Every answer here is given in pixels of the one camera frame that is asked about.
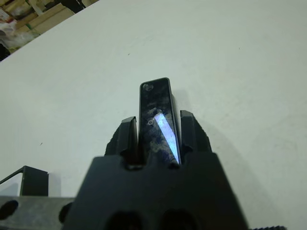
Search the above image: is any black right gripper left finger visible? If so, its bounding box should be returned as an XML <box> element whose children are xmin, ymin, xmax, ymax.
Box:
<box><xmin>104</xmin><ymin>116</ymin><xmax>140</xmax><ymax>166</ymax></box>

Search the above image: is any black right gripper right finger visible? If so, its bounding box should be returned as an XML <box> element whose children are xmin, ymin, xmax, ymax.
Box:
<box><xmin>179</xmin><ymin>110</ymin><xmax>213</xmax><ymax>165</ymax></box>

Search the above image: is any black box base white insert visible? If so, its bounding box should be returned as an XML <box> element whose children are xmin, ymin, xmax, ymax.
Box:
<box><xmin>0</xmin><ymin>165</ymin><xmax>50</xmax><ymax>197</ymax></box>

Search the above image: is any white plastic bag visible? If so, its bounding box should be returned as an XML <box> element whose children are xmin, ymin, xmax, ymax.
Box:
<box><xmin>0</xmin><ymin>23</ymin><xmax>39</xmax><ymax>52</ymax></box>

